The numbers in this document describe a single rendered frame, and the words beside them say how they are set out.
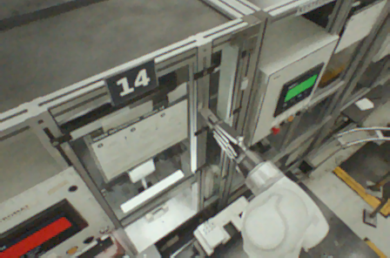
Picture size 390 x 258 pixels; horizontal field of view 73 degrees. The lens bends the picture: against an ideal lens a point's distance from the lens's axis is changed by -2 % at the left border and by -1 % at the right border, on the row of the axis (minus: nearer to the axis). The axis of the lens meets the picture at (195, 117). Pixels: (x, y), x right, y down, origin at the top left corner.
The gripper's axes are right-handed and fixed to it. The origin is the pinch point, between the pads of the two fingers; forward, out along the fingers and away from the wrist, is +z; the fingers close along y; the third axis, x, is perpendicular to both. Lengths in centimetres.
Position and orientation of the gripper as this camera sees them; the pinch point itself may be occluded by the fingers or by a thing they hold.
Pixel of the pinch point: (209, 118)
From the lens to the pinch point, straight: 79.0
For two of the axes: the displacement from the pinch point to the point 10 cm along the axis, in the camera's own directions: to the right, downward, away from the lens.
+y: 0.1, 5.4, 8.4
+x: 8.1, -5.0, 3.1
